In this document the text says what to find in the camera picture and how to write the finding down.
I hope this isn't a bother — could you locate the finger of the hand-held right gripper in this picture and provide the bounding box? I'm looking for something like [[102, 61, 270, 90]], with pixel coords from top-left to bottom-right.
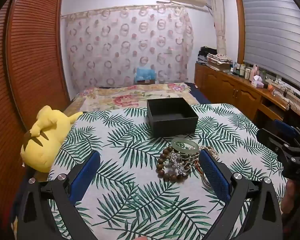
[[273, 119, 300, 138], [256, 129, 289, 153]]

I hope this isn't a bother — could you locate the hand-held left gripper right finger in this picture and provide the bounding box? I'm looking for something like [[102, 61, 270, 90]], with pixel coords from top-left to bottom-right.
[[198, 149, 284, 240]]

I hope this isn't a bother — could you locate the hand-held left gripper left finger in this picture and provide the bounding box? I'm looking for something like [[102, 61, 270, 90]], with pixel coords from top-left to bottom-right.
[[21, 151, 102, 240]]

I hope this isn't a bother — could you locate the metal bead bracelet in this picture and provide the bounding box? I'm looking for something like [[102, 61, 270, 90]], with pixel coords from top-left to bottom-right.
[[201, 174, 213, 188]]

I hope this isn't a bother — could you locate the red cord bracelet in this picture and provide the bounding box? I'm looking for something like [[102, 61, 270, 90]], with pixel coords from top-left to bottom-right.
[[190, 161, 206, 178]]

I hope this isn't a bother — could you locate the white pearl necklace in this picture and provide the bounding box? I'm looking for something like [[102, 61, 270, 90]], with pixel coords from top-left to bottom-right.
[[199, 145, 219, 159]]

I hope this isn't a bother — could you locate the green jade bangle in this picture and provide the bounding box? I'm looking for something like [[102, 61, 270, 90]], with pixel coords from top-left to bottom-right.
[[171, 137, 199, 154]]

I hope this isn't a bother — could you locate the brown wooden bead bracelet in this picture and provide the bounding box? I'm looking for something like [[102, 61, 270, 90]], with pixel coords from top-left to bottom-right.
[[156, 146, 190, 182]]

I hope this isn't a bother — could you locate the black square box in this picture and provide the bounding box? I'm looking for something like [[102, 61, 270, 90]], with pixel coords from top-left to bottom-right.
[[146, 97, 199, 138]]

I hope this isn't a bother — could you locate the person's right hand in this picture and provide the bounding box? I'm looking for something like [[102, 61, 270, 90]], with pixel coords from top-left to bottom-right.
[[281, 180, 300, 214]]

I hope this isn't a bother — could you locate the leaf-print tablecloth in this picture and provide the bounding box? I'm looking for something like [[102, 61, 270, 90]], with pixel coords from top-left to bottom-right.
[[11, 103, 287, 240]]

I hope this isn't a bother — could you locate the yellow plush toy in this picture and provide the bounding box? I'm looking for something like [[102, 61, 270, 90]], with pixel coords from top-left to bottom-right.
[[20, 105, 83, 173]]

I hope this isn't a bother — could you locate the pink box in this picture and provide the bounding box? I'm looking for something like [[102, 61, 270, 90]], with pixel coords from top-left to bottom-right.
[[250, 74, 264, 88]]

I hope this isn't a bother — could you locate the wooden sideboard cabinet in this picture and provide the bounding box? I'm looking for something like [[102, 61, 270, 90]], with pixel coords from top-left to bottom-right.
[[194, 62, 300, 131]]

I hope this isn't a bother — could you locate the row of cosmetic bottles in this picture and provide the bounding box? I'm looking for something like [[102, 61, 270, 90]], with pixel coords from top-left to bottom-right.
[[231, 62, 261, 81]]

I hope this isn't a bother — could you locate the floral bed blanket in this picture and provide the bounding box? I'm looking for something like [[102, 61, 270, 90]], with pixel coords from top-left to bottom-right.
[[64, 83, 201, 113]]

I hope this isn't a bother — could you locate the navy bed sheet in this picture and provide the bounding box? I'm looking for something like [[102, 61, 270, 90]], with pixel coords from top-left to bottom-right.
[[185, 82, 212, 105]]

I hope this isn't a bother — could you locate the stack of folded patterned cloths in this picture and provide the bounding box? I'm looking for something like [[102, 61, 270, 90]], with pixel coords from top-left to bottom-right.
[[206, 52, 234, 71]]

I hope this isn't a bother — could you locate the grey window blind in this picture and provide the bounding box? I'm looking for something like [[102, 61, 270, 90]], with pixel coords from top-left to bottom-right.
[[240, 0, 300, 86]]

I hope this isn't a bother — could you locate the pile of dark clothes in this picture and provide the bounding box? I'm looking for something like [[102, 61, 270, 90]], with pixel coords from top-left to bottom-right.
[[197, 46, 217, 64]]

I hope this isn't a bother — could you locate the blue plastic bag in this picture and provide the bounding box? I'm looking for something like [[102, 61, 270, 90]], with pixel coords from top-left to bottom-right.
[[135, 66, 157, 81]]

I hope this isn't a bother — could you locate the wooden louvered wardrobe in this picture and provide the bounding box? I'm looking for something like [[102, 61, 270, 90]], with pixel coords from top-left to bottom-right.
[[0, 0, 71, 230]]

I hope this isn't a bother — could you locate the wrapped air conditioner pipe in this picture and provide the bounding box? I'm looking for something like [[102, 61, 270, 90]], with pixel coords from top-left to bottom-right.
[[209, 0, 227, 55]]

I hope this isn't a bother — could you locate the circle-pattern sheer curtain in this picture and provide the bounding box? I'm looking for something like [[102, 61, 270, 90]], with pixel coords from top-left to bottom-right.
[[61, 4, 194, 88]]

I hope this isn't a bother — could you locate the tangle of cables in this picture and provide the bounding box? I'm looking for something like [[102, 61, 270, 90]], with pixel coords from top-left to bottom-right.
[[267, 80, 300, 106]]

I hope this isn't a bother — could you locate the wooden window frame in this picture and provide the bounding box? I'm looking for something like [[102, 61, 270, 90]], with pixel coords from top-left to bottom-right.
[[234, 0, 248, 66]]

